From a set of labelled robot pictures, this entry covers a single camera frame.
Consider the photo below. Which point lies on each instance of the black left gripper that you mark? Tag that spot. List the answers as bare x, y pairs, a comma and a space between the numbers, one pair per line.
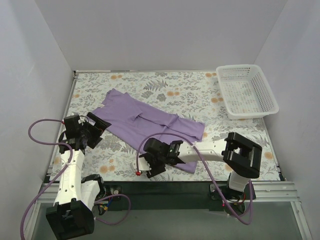
97, 128

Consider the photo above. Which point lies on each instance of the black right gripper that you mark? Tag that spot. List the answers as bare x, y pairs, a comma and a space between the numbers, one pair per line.
155, 165

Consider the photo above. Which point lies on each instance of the purple t shirt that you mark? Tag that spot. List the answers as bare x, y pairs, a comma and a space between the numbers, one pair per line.
132, 120

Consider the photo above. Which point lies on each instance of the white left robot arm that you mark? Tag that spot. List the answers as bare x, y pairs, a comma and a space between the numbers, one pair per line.
71, 215

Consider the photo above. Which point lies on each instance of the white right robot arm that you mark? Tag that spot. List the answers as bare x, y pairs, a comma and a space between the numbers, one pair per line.
241, 154

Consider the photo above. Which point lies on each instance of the floral table mat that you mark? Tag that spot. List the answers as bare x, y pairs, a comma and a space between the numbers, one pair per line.
191, 95

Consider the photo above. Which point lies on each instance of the white plastic basket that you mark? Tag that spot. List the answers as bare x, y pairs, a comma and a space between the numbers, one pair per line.
246, 91

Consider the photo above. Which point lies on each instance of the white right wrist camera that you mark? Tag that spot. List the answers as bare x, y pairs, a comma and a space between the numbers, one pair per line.
140, 167

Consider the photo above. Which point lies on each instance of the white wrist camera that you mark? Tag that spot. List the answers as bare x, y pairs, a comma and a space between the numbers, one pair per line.
81, 118
140, 167

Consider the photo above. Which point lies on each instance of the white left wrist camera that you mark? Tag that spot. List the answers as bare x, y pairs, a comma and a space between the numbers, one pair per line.
81, 118

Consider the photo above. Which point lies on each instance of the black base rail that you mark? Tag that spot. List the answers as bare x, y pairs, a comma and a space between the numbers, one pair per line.
168, 195

